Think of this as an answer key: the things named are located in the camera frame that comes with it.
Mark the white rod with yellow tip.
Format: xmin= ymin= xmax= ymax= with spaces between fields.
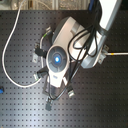
xmin=104 ymin=52 xmax=128 ymax=56

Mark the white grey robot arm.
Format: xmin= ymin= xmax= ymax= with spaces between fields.
xmin=46 ymin=0 xmax=121 ymax=88

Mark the white cable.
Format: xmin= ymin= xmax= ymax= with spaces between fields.
xmin=1 ymin=7 xmax=54 ymax=88

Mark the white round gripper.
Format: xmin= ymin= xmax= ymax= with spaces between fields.
xmin=46 ymin=46 xmax=69 ymax=88

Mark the grey black cable clip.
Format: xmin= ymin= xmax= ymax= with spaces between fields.
xmin=67 ymin=86 xmax=75 ymax=98

